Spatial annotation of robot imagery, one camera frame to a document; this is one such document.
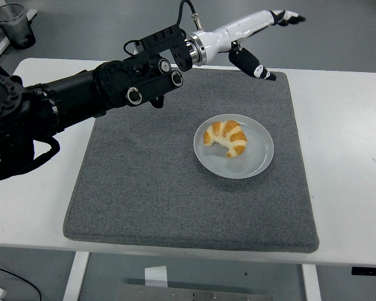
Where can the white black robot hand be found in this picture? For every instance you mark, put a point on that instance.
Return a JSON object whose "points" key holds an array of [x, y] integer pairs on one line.
{"points": [[225, 34]]}

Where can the golden croissant bread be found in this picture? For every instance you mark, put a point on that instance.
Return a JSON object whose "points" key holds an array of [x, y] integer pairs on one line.
{"points": [[235, 138]]}

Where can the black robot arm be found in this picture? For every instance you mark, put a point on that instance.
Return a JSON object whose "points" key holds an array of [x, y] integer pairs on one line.
{"points": [[81, 84]]}

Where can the round grey plate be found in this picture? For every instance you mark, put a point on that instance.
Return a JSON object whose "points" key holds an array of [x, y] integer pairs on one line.
{"points": [[253, 163]]}

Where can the grey metal plate with screws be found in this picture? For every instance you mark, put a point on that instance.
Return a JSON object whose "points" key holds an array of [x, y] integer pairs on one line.
{"points": [[191, 294]]}

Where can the grey felt mat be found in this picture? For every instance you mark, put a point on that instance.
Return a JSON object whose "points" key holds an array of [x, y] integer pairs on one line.
{"points": [[144, 188]]}

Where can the mesh bin with black bag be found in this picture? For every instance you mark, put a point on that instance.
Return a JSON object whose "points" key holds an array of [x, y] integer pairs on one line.
{"points": [[17, 31]]}

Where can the white floor foot bar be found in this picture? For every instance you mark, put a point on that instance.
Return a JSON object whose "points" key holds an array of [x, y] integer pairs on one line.
{"points": [[0, 47]]}

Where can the white tape piece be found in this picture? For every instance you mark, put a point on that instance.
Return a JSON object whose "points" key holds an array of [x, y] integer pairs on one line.
{"points": [[156, 276]]}

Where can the white table leg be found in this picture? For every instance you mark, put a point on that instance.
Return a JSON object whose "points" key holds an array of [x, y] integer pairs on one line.
{"points": [[311, 282], [75, 276]]}

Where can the black table control panel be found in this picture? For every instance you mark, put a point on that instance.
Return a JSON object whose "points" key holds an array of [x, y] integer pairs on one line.
{"points": [[369, 271]]}

